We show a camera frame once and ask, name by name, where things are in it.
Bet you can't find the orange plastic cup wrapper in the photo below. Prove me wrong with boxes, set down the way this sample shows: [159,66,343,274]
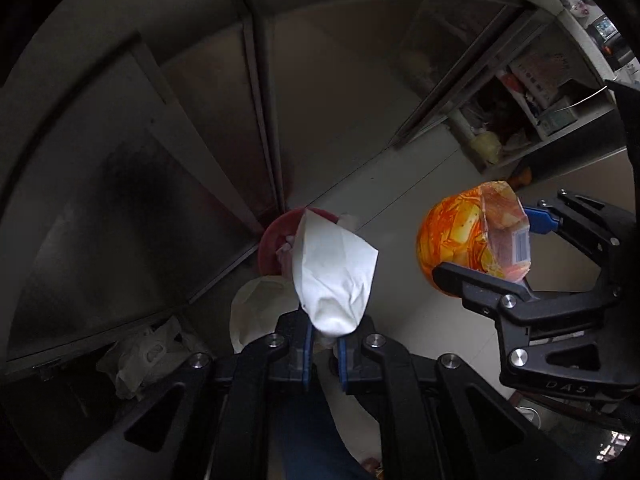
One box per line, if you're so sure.
[416,181,532,283]

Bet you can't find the white paper towel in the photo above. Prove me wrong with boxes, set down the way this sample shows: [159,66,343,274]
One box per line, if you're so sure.
[292,209,378,339]

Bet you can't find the red trash bin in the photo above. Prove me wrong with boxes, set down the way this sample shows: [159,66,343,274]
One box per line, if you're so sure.
[257,207,338,276]

